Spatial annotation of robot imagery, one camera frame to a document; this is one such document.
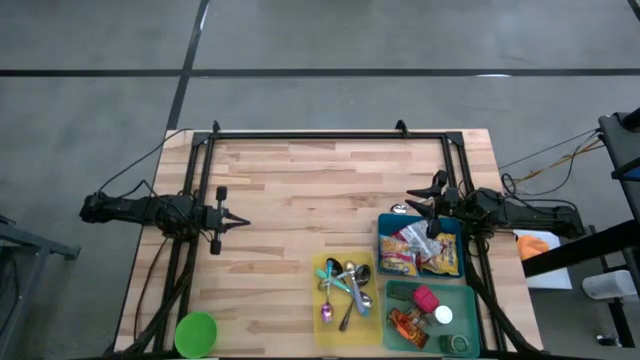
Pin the yellow plastic bin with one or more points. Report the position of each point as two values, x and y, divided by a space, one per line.
370 335

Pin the green-lid glass spice jar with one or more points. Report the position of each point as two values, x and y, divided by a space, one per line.
456 344

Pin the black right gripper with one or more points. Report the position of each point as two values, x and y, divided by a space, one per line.
460 205

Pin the blue plastic bin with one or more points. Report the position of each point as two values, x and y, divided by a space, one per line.
387 222

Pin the brown snack bar wrapper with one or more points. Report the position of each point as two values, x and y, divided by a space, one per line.
405 330

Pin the green black pepper tin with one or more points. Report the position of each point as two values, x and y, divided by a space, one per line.
400 292

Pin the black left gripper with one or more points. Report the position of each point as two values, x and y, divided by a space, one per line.
214 220

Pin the grey metal stand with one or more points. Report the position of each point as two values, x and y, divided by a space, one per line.
30 245

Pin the silver snack packet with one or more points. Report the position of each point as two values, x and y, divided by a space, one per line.
415 237

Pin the small silver spoon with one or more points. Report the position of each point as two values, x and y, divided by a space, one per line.
398 208

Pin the orange ramen noodle packet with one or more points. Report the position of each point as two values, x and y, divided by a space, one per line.
397 255

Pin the iridescent rainbow spoon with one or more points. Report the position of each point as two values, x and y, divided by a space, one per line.
326 313

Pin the black side desk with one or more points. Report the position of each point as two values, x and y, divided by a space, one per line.
622 145

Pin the white-lid glass spice jar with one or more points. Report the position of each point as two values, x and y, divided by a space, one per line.
443 315

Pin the green plastic bin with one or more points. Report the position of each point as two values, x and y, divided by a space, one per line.
465 300

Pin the red-lid paprika tin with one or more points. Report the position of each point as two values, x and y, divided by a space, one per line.
426 298

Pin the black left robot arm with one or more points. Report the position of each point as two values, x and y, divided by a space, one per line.
135 207

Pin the orange round object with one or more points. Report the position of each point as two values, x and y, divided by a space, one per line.
532 247

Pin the white paper sheet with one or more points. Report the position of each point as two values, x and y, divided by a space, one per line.
550 280

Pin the yellow snack bag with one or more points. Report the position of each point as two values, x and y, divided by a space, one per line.
445 257

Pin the all-black metal spoon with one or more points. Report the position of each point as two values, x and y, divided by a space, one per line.
362 274

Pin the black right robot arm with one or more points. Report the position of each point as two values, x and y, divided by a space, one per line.
530 212

